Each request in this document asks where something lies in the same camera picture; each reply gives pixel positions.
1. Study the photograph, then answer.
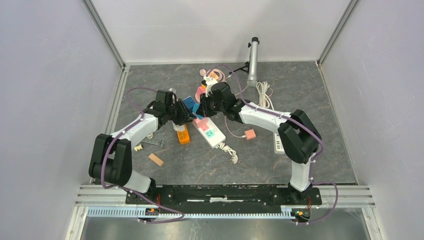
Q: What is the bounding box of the light blue cube socket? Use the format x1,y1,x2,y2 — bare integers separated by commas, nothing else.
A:
192,103,204,120

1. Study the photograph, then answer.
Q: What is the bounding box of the tan wooden block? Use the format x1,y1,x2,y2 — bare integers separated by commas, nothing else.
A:
148,153,164,167

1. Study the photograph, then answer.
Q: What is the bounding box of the orange power strip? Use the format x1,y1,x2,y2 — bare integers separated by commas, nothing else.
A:
176,124,191,145

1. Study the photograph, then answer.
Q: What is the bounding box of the white long power strip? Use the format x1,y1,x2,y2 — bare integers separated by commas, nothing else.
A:
194,117,226,148

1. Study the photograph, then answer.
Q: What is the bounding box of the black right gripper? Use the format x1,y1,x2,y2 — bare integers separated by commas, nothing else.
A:
196,91,226,118

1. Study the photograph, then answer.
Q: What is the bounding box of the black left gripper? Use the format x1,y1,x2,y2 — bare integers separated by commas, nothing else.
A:
166,99,196,127

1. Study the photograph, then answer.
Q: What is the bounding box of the dark blue cube socket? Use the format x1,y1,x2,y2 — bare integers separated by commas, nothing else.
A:
183,96,197,113

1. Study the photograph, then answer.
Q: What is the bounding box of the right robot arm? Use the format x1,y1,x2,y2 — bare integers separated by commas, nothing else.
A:
196,82,324,204

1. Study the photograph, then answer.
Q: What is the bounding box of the pink coiled cable with plug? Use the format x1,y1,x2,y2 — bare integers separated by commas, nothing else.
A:
199,68,227,82

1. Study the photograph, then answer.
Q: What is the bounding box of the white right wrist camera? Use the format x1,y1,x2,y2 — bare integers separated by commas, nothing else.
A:
203,75,218,97

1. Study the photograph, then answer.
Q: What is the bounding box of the white small power strip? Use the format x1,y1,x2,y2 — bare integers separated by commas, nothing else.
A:
273,133,285,155

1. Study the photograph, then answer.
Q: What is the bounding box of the white strip cord plug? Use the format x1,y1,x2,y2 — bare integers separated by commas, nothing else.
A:
216,142,239,165

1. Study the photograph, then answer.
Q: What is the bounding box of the round pink socket base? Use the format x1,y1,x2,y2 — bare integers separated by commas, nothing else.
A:
194,85,206,103

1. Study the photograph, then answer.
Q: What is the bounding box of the pink cube socket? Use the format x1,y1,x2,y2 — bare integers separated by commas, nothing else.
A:
192,117,208,129

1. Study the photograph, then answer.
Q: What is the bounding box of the small salmon charger plug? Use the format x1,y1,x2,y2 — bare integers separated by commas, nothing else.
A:
244,129,256,140

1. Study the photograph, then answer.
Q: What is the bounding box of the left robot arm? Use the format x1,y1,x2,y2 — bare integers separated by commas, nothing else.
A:
88,90,196,204

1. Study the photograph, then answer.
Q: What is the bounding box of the silver microphone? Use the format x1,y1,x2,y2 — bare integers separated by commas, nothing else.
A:
247,36,259,87

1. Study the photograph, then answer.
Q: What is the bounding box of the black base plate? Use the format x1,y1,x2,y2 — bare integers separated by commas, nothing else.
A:
125,184,323,215

